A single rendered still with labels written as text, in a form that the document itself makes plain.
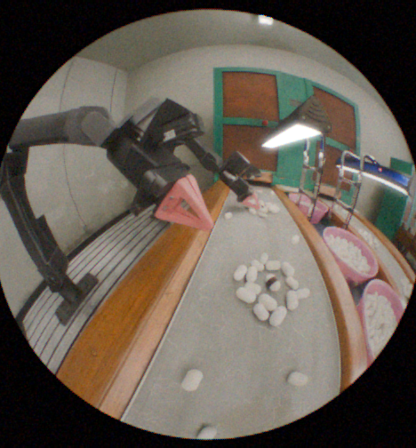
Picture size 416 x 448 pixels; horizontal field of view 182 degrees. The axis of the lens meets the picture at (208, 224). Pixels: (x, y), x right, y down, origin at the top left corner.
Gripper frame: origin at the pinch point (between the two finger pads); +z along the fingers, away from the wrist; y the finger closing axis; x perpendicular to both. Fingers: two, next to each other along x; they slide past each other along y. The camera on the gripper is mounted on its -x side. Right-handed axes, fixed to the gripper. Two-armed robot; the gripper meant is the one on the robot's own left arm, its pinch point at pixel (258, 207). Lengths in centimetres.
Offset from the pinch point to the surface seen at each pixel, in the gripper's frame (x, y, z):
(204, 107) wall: -32, 127, -104
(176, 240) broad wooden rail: 13.6, -28.4, -16.6
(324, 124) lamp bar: -27.0, -26.3, -12.6
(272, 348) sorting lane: 1.1, -47.4, 2.1
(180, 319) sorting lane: 10.7, -44.9, -9.2
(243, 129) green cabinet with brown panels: -27, 53, -33
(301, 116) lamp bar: -23.8, -26.3, -16.4
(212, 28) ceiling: -148, 87, -172
